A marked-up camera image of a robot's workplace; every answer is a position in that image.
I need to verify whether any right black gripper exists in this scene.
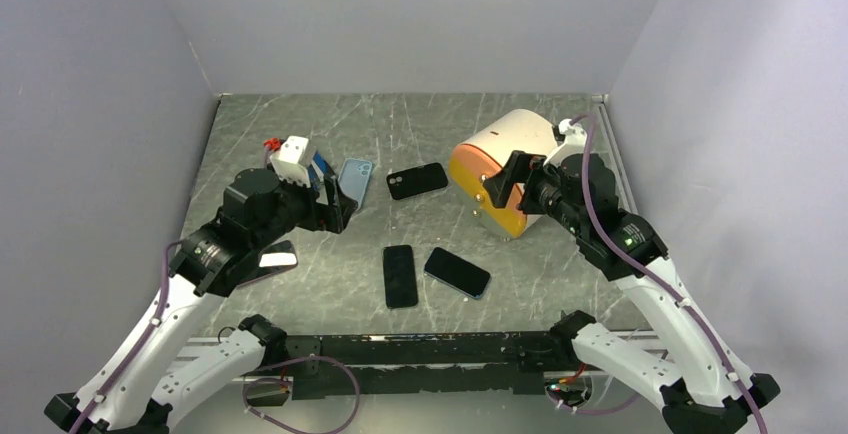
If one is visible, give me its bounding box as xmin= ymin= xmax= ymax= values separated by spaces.
xmin=483 ymin=149 xmax=587 ymax=237

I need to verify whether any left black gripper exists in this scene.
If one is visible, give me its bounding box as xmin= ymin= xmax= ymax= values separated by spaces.
xmin=251 ymin=166 xmax=357 ymax=251

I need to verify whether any light blue phone case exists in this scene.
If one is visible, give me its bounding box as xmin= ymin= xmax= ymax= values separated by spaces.
xmin=338 ymin=158 xmax=373 ymax=210

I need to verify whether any blue edged black phone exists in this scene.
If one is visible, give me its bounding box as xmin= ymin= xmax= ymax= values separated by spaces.
xmin=424 ymin=247 xmax=491 ymax=299

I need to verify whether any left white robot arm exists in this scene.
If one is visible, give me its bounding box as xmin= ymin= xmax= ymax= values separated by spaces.
xmin=44 ymin=167 xmax=357 ymax=433

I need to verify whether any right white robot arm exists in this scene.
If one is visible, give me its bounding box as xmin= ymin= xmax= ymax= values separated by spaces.
xmin=483 ymin=151 xmax=780 ymax=433

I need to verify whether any purple edged glossy phone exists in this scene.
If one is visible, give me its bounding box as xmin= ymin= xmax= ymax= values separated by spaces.
xmin=238 ymin=240 xmax=299 ymax=287

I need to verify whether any cream and orange drum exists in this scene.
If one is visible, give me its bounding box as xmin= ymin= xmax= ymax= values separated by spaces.
xmin=448 ymin=108 xmax=564 ymax=239

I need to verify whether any blue clip tool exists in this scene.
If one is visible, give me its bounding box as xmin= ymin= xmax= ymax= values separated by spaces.
xmin=307 ymin=151 xmax=335 ymax=192

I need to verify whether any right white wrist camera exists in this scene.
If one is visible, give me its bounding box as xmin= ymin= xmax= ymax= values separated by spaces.
xmin=555 ymin=118 xmax=587 ymax=145

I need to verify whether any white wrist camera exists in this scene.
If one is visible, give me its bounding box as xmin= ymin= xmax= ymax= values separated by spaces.
xmin=270 ymin=135 xmax=316 ymax=187
xmin=555 ymin=118 xmax=587 ymax=145

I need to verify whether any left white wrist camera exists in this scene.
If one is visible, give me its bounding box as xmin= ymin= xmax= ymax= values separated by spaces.
xmin=270 ymin=135 xmax=316 ymax=187

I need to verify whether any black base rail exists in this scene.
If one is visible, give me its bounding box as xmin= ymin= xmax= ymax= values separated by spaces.
xmin=251 ymin=331 xmax=582 ymax=400

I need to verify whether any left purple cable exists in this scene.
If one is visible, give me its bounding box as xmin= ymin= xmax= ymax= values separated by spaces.
xmin=66 ymin=238 xmax=193 ymax=434

